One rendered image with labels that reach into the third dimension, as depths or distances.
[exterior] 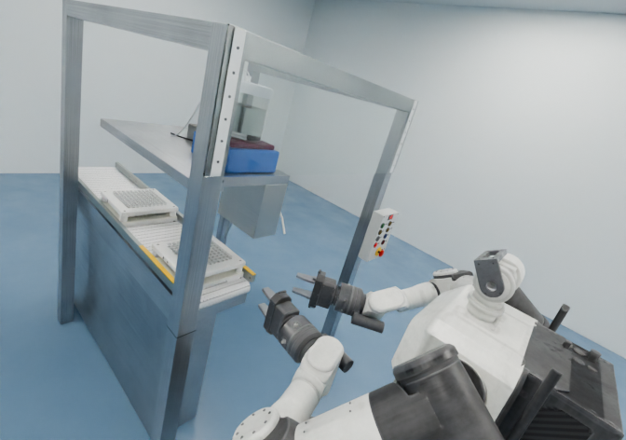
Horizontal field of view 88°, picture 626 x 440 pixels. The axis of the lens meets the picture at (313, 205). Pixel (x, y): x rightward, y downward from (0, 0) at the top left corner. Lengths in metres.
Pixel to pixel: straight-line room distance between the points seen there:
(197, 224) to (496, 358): 0.70
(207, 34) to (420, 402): 0.81
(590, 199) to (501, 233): 0.85
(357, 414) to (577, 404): 0.31
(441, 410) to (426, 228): 4.08
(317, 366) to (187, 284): 0.44
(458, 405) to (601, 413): 0.22
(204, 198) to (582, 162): 3.77
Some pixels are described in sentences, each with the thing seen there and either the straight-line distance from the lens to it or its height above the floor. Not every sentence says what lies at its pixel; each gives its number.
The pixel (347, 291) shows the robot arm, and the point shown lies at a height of 1.02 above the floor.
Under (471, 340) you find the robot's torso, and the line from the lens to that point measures 0.62.
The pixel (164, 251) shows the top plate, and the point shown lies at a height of 0.89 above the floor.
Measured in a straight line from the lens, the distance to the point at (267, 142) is 0.93.
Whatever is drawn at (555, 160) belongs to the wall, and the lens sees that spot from 4.17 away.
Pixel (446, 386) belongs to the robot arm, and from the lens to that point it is 0.50.
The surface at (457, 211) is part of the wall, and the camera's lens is 4.37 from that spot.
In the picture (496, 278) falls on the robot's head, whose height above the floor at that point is 1.34.
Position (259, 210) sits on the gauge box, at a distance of 1.10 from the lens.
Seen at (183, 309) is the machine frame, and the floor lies 0.88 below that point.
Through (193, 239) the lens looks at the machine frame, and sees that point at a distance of 0.91.
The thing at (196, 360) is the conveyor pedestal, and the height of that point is 0.38.
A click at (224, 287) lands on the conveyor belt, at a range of 1.25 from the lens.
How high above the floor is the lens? 1.54
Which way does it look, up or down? 18 degrees down
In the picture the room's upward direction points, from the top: 16 degrees clockwise
